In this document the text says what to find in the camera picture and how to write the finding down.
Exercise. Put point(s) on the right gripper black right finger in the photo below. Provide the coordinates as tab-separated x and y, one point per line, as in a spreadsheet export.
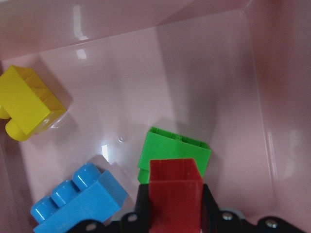
214	220

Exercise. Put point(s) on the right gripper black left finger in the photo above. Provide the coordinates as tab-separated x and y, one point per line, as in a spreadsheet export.
138	220

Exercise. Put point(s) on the red toy block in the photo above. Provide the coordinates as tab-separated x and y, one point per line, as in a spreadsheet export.
175	194

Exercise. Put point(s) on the blue toy block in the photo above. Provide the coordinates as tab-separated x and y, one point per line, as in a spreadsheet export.
89	194

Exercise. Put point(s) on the green toy block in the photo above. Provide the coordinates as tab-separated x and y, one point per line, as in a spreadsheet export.
160	144

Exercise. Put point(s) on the yellow toy block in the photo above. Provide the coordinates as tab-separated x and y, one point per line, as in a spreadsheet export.
27	103

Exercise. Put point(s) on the pink plastic box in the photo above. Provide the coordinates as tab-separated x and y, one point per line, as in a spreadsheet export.
233	73

